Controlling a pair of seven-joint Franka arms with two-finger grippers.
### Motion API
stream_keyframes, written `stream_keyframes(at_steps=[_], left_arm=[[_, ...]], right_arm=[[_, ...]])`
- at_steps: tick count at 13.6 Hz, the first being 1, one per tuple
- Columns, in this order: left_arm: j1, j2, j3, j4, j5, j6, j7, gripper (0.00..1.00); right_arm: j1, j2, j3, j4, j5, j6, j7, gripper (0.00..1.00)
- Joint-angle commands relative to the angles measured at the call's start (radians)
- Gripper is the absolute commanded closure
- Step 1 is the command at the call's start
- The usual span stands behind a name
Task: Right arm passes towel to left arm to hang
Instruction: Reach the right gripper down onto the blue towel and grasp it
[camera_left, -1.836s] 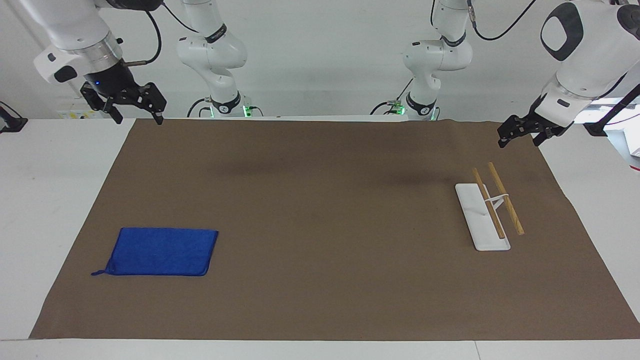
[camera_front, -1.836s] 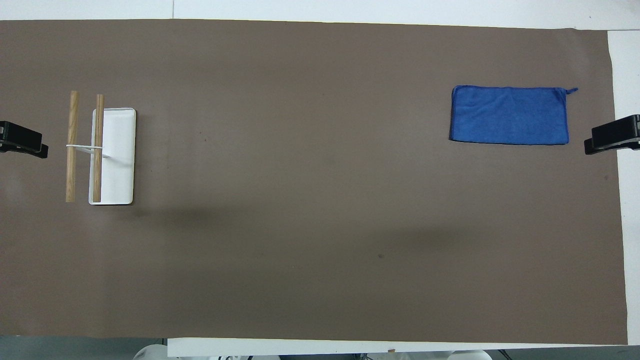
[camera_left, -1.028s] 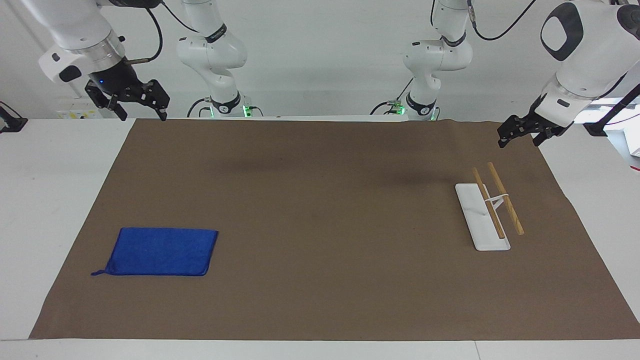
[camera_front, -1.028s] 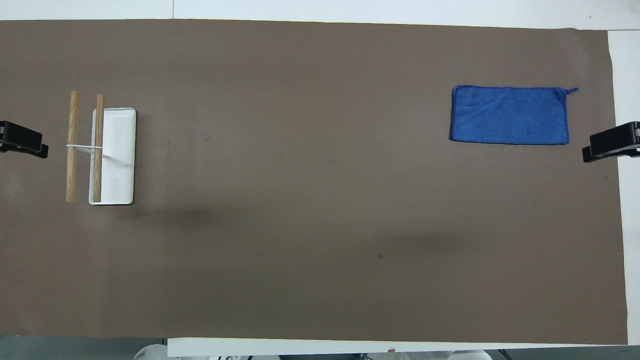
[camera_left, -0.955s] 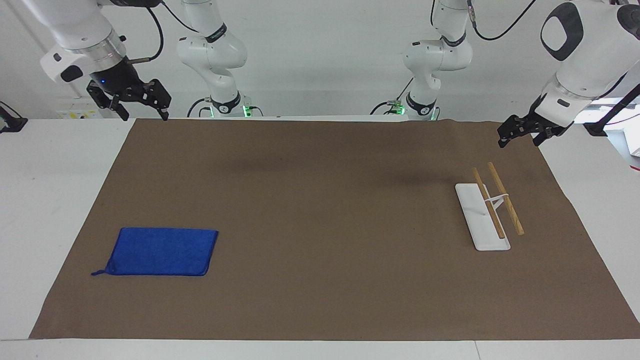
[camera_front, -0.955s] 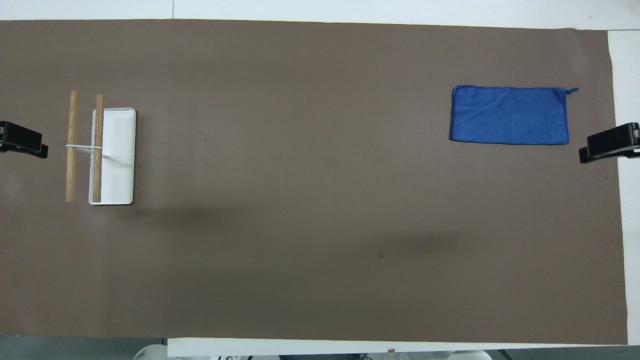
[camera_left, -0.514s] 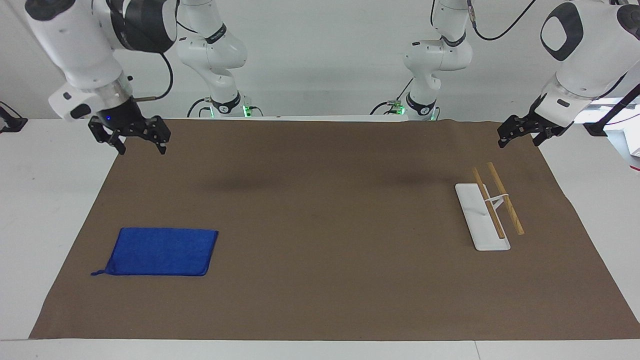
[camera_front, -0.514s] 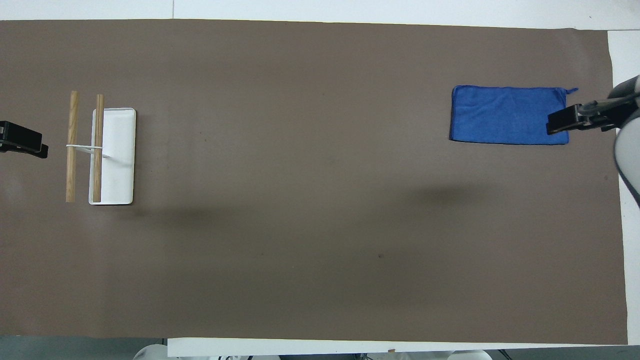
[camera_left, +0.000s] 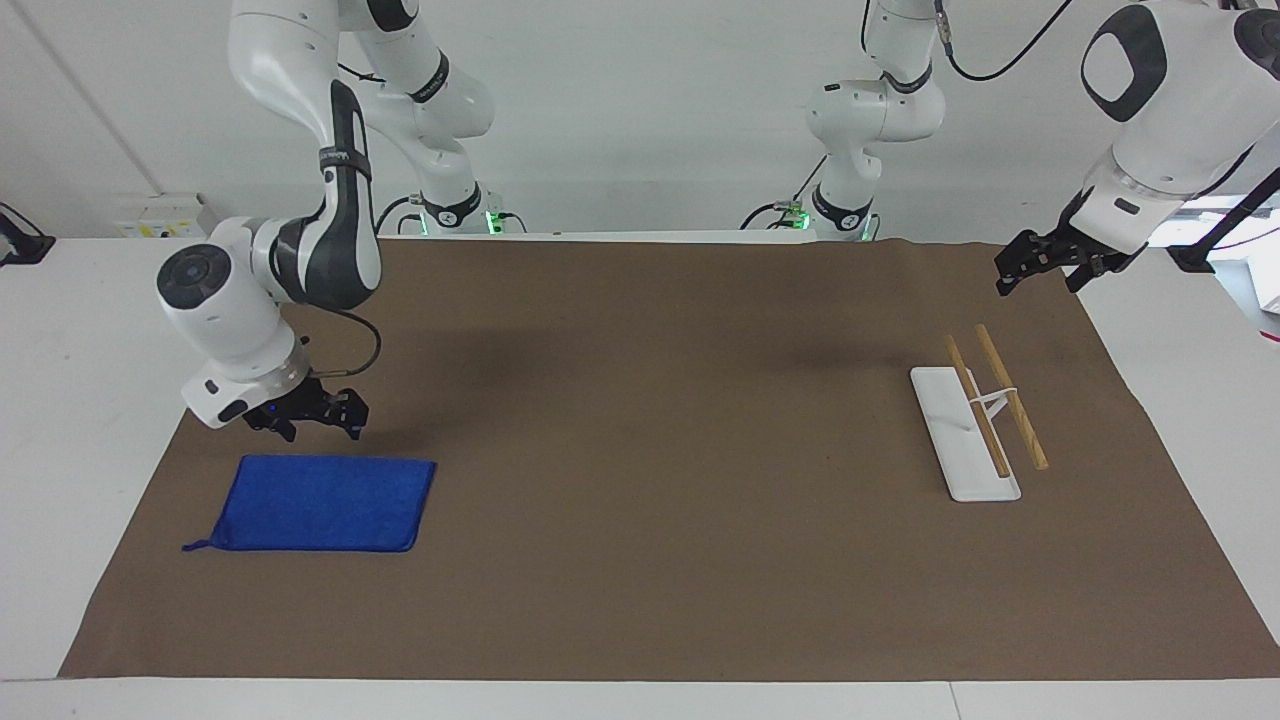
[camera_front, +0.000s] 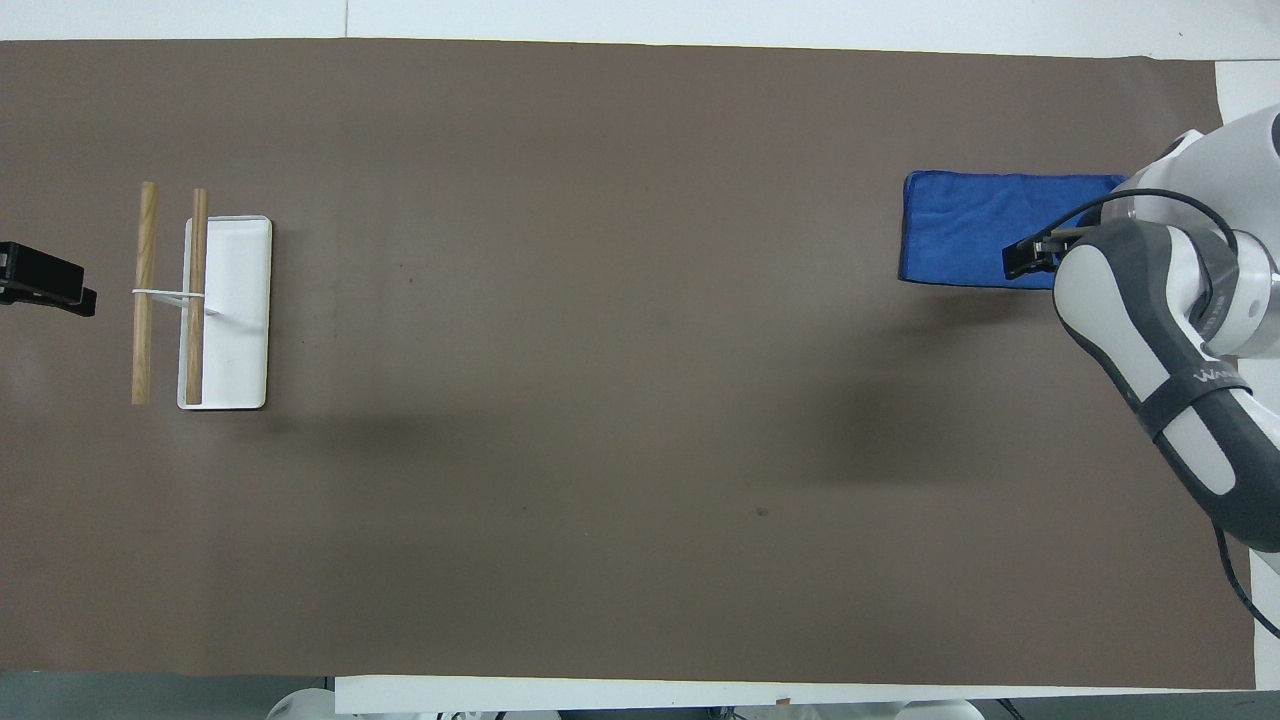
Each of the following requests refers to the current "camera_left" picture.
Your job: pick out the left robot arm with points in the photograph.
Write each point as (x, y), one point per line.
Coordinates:
(1170, 110)

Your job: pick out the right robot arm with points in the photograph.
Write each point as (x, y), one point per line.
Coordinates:
(330, 230)

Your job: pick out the white wall socket box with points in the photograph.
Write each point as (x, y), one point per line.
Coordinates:
(165, 215)

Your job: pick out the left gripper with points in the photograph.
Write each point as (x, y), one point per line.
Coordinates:
(1092, 244)

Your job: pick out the white rack with wooden rods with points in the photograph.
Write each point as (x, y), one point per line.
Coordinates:
(965, 430)

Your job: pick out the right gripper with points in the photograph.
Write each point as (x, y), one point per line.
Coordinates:
(290, 404)

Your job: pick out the black stand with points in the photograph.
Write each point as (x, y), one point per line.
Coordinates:
(20, 245)
(1225, 228)

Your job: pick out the blue towel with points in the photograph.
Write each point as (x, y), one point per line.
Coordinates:
(320, 503)

